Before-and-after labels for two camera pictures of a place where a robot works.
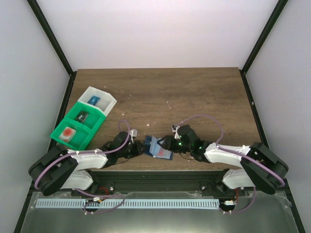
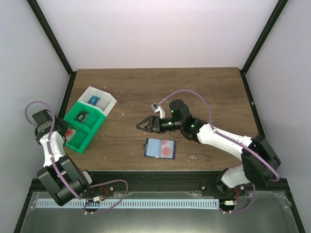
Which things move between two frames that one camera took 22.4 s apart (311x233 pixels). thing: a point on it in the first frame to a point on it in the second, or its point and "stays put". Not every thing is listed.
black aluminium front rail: (196, 182) stays put
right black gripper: (167, 142) to (155, 124)
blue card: (94, 100) stays put
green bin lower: (81, 138) stays put
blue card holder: (152, 148) stays put
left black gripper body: (140, 148) to (62, 124)
